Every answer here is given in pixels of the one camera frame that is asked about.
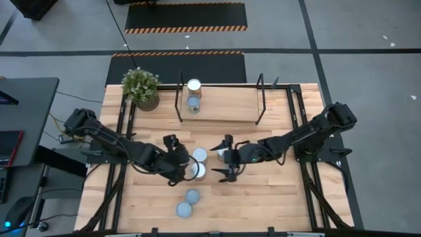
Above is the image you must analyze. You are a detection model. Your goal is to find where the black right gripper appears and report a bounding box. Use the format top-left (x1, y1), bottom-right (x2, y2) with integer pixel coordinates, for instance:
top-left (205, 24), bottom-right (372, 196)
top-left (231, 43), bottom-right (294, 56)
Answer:
top-left (210, 134), bottom-right (246, 184)

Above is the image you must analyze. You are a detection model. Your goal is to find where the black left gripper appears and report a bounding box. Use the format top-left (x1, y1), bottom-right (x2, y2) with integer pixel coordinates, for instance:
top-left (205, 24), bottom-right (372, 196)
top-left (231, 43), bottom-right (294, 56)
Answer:
top-left (157, 134), bottom-right (192, 186)

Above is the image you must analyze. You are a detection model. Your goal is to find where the tin can with paper label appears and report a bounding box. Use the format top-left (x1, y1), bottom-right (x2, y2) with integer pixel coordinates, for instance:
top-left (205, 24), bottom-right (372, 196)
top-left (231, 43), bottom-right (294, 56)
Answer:
top-left (216, 147), bottom-right (230, 163)
top-left (185, 189), bottom-right (201, 205)

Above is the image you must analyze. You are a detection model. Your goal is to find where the cherries tin can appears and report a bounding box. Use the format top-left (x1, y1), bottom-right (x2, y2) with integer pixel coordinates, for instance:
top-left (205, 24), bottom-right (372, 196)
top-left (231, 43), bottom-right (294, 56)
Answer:
top-left (191, 147), bottom-right (209, 165)

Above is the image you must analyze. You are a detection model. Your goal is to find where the pineapple tin can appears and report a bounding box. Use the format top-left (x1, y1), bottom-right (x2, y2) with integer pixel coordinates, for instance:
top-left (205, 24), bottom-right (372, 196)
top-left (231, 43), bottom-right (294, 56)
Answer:
top-left (190, 162), bottom-right (207, 182)

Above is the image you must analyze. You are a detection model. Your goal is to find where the green face print tin can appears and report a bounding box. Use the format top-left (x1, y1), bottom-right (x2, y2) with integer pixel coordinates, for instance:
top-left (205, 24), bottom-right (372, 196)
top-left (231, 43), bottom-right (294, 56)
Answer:
top-left (176, 201), bottom-right (193, 219)

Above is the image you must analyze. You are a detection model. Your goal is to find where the peach tin can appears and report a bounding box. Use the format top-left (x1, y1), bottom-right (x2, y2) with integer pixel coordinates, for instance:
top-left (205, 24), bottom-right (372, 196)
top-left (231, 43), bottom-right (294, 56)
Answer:
top-left (186, 94), bottom-right (201, 115)

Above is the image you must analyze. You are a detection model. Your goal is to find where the corn tin can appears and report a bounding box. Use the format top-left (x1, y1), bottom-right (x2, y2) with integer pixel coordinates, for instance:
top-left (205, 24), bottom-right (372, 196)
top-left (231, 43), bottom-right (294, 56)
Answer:
top-left (186, 78), bottom-right (203, 99)

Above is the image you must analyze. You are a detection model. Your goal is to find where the potted plant in striped pot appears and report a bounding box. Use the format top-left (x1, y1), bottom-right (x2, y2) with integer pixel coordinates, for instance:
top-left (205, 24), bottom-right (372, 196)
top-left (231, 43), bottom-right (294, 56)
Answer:
top-left (120, 67), bottom-right (162, 112)

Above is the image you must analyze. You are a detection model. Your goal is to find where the black floor mat striped edge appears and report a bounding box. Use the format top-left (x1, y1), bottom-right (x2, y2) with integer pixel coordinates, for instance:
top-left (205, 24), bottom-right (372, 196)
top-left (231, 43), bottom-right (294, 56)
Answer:
top-left (105, 51), bottom-right (247, 87)
top-left (124, 1), bottom-right (248, 34)

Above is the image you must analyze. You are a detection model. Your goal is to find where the black desk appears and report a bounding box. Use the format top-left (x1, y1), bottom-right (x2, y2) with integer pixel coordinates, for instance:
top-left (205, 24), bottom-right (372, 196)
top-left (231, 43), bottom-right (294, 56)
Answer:
top-left (0, 76), bottom-right (61, 168)

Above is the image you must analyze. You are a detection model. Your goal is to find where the dark grey desk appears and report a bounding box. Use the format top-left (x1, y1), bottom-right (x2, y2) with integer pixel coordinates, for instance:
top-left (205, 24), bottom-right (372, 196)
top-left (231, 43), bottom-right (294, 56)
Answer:
top-left (0, 163), bottom-right (47, 237)

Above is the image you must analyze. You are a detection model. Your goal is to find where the black computer mouse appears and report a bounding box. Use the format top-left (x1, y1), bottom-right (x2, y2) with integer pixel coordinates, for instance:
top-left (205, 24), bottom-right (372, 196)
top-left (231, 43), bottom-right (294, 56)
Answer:
top-left (3, 196), bottom-right (34, 231)

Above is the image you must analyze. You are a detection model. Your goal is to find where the laptop with red edge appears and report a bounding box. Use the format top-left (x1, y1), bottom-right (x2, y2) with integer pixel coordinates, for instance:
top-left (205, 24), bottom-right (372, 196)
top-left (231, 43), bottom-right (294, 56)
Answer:
top-left (0, 130), bottom-right (24, 167)

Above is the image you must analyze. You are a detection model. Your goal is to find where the black keyboard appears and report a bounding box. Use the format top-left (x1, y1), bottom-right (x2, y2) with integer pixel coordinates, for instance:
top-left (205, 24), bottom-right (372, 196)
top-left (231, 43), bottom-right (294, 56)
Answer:
top-left (0, 167), bottom-right (9, 204)

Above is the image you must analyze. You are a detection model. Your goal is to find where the black monitor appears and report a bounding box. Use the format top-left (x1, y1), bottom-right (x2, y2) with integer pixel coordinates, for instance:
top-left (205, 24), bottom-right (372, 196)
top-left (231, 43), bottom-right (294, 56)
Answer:
top-left (0, 89), bottom-right (20, 106)

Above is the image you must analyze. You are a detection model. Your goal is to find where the black cabinet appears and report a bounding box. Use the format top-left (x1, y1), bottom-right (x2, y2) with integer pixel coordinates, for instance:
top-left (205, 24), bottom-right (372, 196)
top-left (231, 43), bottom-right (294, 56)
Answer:
top-left (9, 0), bottom-right (59, 21)

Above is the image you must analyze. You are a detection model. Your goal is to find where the wooden shelf with black frame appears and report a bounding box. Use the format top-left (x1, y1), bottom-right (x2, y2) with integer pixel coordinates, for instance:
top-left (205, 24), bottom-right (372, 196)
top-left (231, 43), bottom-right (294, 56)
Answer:
top-left (174, 70), bottom-right (280, 126)

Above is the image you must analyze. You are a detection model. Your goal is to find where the black table frame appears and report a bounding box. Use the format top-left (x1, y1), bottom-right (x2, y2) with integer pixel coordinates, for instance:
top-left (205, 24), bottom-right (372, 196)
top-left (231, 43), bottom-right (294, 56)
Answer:
top-left (74, 83), bottom-right (356, 237)

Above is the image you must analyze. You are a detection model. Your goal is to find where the black hanging cable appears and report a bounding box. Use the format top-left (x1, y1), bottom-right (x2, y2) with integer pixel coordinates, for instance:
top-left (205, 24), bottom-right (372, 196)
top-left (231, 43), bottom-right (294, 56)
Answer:
top-left (105, 0), bottom-right (138, 69)

